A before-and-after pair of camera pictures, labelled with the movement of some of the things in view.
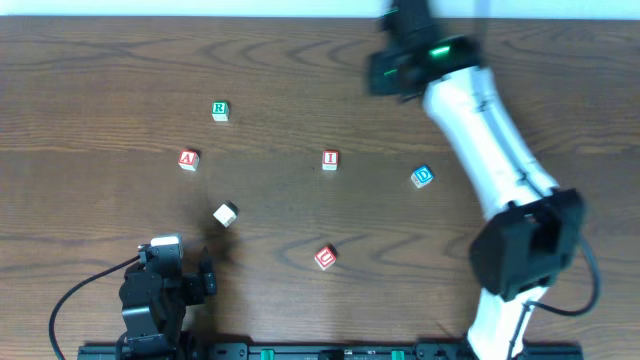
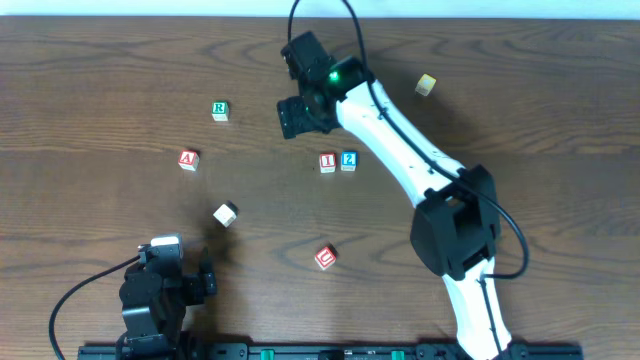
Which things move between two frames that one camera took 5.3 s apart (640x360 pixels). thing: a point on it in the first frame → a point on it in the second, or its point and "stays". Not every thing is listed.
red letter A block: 188,160 stays
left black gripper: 195,286 stays
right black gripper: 382,73 → 291,116
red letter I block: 330,160 stays
